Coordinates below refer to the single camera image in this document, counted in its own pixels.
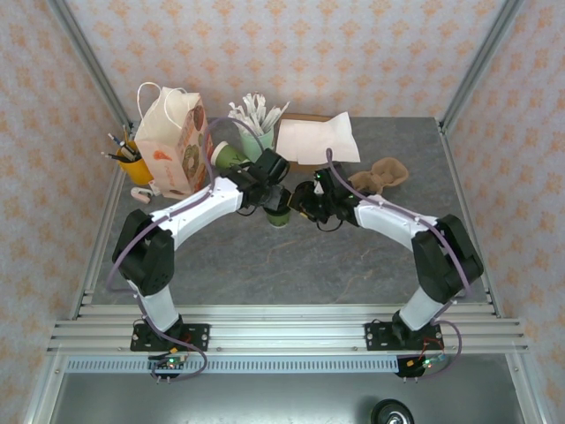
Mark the black plastic cup lid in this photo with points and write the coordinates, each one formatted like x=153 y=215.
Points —
x=303 y=196

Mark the green paper coffee cup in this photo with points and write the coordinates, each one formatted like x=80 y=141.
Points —
x=278 y=218

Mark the green paper cup with lettering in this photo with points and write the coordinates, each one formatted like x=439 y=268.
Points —
x=227 y=156

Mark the brown pulp cup carrier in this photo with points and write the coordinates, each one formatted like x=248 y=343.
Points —
x=388 y=174

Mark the printed paper takeout bag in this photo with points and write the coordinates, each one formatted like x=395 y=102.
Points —
x=163 y=132

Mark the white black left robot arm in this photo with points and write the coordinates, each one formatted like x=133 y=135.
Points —
x=198 y=207

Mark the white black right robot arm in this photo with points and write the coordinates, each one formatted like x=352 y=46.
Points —
x=397 y=221

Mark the mint green straw cup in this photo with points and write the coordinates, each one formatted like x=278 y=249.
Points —
x=251 y=143

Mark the white paper napkin stack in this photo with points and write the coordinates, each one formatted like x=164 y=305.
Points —
x=284 y=141

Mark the paper wrapped straw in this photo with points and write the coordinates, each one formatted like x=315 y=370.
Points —
x=276 y=115
x=259 y=106
x=248 y=108
x=236 y=114

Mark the brown cardboard napkin box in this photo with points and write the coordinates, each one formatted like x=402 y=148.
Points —
x=304 y=117

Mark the pink white plastic clip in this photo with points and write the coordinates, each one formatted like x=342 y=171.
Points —
x=139 y=194

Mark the yellow pen cup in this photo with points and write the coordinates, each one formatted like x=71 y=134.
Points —
x=132 y=170

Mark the black marker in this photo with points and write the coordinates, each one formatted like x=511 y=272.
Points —
x=131 y=153

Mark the yellow pencil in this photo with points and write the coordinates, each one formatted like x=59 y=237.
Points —
x=126 y=134

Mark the small led circuit board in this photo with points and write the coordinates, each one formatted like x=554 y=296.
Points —
x=171 y=363
x=426 y=364

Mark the grey metal lower shelf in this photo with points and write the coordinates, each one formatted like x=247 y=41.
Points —
x=220 y=402

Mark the black caster wheel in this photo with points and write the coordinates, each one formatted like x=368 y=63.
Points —
x=390 y=413

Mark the aluminium front rail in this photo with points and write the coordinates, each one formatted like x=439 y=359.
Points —
x=287 y=329

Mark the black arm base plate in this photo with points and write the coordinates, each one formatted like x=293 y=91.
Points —
x=377 y=335
x=198 y=335

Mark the aluminium frame post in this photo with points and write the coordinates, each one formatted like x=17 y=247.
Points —
x=89 y=57
x=481 y=57

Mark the aluminium frame leg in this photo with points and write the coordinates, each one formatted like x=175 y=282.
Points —
x=527 y=388
x=44 y=393

